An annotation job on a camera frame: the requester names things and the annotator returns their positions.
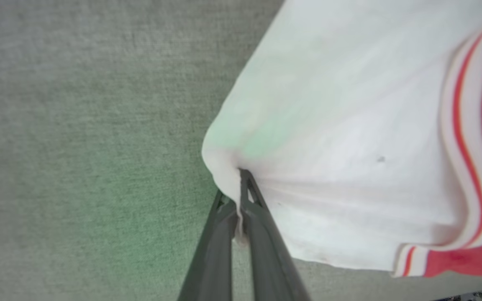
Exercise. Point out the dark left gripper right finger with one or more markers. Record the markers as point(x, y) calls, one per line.
point(270, 267)

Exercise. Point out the red and white jersey garment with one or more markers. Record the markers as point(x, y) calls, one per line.
point(349, 125)

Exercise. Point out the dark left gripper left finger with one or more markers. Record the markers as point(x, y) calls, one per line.
point(211, 267)

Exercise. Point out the grey fabric sofa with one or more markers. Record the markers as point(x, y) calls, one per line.
point(78, 125)

